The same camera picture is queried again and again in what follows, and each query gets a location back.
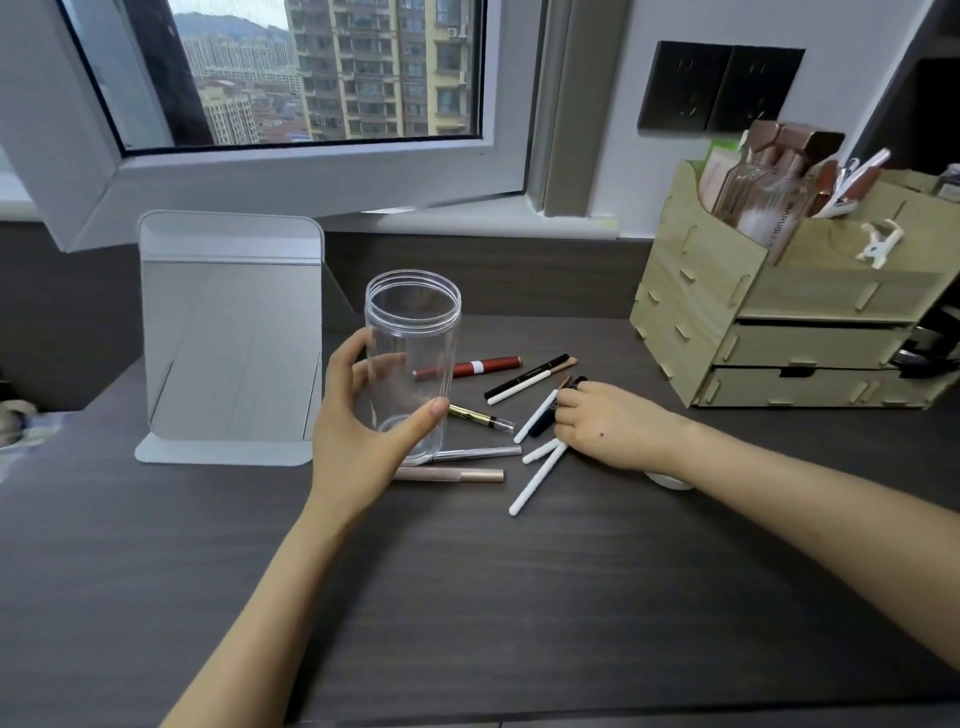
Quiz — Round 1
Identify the red lipstick tube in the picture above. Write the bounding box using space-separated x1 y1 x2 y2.
413 355 524 381

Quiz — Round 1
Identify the dark shelf unit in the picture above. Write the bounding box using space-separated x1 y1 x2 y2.
855 0 960 177

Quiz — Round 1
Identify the black round object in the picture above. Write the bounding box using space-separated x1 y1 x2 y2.
891 306 960 380

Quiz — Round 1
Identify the white window frame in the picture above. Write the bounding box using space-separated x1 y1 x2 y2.
0 0 630 254

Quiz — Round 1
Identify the wooden desk organizer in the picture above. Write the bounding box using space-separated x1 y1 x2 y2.
629 157 960 411

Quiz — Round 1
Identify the person's right forearm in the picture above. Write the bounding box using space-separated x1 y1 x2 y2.
678 416 960 674

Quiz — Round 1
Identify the black and gold makeup pen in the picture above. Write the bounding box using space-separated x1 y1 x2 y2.
447 404 517 435

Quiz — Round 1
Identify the small white clip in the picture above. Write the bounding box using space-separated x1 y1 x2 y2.
855 219 906 270

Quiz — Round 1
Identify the white tabletop mirror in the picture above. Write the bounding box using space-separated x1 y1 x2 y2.
134 210 327 468

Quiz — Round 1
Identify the person's left forearm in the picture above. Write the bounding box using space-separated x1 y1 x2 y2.
159 504 363 728

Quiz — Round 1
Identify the slim black makeup pencil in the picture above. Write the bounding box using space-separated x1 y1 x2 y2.
483 353 571 399

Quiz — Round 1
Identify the long white makeup pencil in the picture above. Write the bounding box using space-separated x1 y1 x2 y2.
507 442 570 519

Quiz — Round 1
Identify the white and copper eyelash curler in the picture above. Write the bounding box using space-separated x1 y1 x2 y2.
813 147 894 220

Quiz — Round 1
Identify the person's left hand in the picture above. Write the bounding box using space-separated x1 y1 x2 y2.
303 326 452 528

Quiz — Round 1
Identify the silver makeup pen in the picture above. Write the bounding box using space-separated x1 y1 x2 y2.
431 446 523 463

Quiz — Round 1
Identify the beige makeup pen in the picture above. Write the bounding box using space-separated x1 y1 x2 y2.
393 465 506 485

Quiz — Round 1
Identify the white pencil with brown tip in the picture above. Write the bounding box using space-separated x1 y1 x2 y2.
486 358 579 407

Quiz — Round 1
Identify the green box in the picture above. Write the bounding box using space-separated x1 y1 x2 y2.
700 133 748 185

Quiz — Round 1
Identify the black wall socket panel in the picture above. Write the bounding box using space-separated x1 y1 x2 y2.
708 45 807 136
636 40 735 137

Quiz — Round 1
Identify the grey round object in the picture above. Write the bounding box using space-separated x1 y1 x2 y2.
0 399 40 451

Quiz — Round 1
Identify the clear plastic jar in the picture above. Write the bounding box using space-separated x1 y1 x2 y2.
363 269 463 466

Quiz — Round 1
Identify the person's right hand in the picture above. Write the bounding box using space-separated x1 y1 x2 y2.
552 380 697 476

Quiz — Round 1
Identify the thick black makeup pencil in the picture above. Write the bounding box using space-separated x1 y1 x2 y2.
528 374 588 441

